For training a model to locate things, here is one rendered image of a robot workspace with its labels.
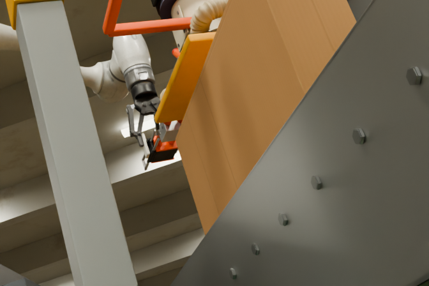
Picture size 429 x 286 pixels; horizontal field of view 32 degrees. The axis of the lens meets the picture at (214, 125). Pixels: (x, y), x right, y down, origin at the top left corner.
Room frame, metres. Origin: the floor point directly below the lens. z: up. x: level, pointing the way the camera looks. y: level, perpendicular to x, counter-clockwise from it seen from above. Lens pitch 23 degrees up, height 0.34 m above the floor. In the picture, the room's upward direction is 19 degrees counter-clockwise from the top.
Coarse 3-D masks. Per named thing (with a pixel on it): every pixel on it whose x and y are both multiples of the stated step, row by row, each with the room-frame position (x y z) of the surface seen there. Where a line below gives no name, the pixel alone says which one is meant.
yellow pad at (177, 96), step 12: (192, 36) 1.28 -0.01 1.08; (204, 36) 1.29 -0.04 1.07; (192, 48) 1.30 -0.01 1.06; (204, 48) 1.31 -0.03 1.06; (180, 60) 1.34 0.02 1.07; (192, 60) 1.35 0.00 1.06; (204, 60) 1.36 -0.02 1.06; (180, 72) 1.38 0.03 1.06; (192, 72) 1.40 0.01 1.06; (168, 84) 1.44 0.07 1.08; (180, 84) 1.43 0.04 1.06; (192, 84) 1.45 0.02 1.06; (168, 96) 1.47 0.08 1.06; (180, 96) 1.49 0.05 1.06; (168, 108) 1.52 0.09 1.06; (180, 108) 1.54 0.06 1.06; (156, 120) 1.57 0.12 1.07; (168, 120) 1.58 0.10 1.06
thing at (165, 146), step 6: (162, 144) 1.99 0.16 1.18; (168, 144) 2.00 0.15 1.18; (174, 144) 2.01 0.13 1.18; (156, 150) 1.99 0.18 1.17; (162, 150) 1.99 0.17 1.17; (168, 150) 2.01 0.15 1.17; (174, 150) 2.02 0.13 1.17; (156, 156) 2.02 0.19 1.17; (162, 156) 2.04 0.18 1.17; (168, 156) 2.05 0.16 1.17; (156, 162) 2.07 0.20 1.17
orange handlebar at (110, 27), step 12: (120, 0) 1.24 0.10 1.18; (108, 12) 1.27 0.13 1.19; (108, 24) 1.30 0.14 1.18; (120, 24) 1.34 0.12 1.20; (132, 24) 1.35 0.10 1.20; (144, 24) 1.37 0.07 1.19; (156, 24) 1.38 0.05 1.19; (168, 24) 1.39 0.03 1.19; (180, 24) 1.40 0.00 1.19; (180, 120) 1.87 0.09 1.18
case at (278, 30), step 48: (240, 0) 0.94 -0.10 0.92; (288, 0) 0.88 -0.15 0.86; (336, 0) 0.91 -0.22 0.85; (240, 48) 1.00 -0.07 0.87; (288, 48) 0.88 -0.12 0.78; (336, 48) 0.90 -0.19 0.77; (192, 96) 1.26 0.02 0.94; (240, 96) 1.06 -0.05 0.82; (288, 96) 0.92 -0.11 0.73; (192, 144) 1.34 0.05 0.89; (240, 144) 1.12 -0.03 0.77; (192, 192) 1.43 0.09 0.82
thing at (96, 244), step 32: (32, 0) 0.80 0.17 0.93; (32, 32) 0.80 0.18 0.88; (64, 32) 0.82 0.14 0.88; (32, 64) 0.80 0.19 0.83; (64, 64) 0.81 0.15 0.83; (32, 96) 0.84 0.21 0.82; (64, 96) 0.81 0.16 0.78; (64, 128) 0.80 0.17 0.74; (64, 160) 0.80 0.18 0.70; (96, 160) 0.82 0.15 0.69; (64, 192) 0.80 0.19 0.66; (96, 192) 0.81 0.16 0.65; (64, 224) 0.82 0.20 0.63; (96, 224) 0.81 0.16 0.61; (96, 256) 0.80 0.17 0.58; (128, 256) 0.82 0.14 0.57
